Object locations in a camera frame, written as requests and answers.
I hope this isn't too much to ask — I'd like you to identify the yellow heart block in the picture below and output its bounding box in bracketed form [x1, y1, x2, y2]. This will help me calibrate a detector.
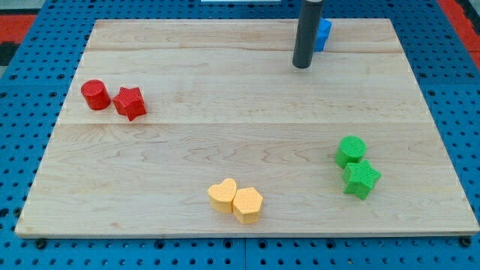
[208, 178, 237, 213]

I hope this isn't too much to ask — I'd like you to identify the wooden board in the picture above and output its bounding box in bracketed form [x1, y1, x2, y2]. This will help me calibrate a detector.
[15, 19, 479, 239]

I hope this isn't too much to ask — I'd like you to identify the yellow hexagon block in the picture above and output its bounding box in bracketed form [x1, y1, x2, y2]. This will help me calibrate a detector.
[232, 187, 263, 224]

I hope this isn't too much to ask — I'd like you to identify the green cylinder block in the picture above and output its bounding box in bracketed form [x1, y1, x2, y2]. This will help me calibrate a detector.
[334, 136, 368, 168]

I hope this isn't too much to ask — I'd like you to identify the red star block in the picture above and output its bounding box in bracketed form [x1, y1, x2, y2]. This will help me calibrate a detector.
[112, 87, 147, 122]

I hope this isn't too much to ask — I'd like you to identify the green star block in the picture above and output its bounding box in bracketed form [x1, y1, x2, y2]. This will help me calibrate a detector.
[342, 160, 382, 200]

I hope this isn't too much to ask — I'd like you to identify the blue block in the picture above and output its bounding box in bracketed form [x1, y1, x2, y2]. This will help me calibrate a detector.
[314, 18, 332, 52]

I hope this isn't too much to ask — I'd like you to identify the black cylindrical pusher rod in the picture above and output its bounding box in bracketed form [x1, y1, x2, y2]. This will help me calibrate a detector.
[292, 0, 324, 69]

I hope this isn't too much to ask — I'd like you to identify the red cylinder block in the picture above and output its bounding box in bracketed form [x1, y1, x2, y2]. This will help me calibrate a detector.
[80, 79, 111, 110]

